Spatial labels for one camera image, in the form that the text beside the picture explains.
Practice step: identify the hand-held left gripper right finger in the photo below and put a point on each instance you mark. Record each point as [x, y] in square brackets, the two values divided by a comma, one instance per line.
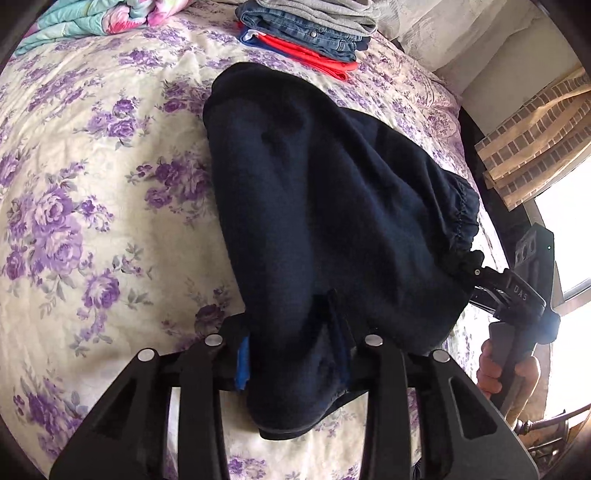
[344, 364]

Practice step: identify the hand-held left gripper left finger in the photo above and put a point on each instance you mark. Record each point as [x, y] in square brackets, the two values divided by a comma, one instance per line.
[242, 364]

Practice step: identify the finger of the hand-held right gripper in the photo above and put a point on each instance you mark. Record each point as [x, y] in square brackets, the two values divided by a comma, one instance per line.
[485, 300]
[485, 272]

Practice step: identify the navy blue pants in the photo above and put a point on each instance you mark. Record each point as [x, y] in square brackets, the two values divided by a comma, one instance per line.
[332, 207]

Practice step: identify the folded grey pants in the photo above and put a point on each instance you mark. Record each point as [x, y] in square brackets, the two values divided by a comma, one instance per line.
[323, 11]

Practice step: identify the person's right hand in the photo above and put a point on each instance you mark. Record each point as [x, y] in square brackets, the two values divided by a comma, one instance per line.
[490, 369]

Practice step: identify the window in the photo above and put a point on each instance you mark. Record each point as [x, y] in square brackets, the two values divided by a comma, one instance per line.
[572, 240]

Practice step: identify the beige checked curtain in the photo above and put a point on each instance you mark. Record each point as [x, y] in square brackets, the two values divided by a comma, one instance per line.
[535, 138]

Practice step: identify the purple floral bedspread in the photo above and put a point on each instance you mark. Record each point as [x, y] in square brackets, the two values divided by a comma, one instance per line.
[101, 194]

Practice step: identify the white floral pillow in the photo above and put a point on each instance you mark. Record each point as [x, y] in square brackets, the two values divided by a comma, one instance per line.
[452, 32]

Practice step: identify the folded red garment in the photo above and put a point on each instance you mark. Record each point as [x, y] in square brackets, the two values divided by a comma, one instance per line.
[318, 59]

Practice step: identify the folded blue jeans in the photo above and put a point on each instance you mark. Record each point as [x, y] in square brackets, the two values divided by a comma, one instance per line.
[304, 39]

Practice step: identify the folded blue white garment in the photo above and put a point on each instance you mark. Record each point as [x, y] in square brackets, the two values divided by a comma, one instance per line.
[249, 37]

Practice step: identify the folded floral quilt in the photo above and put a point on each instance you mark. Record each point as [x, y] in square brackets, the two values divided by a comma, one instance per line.
[92, 21]

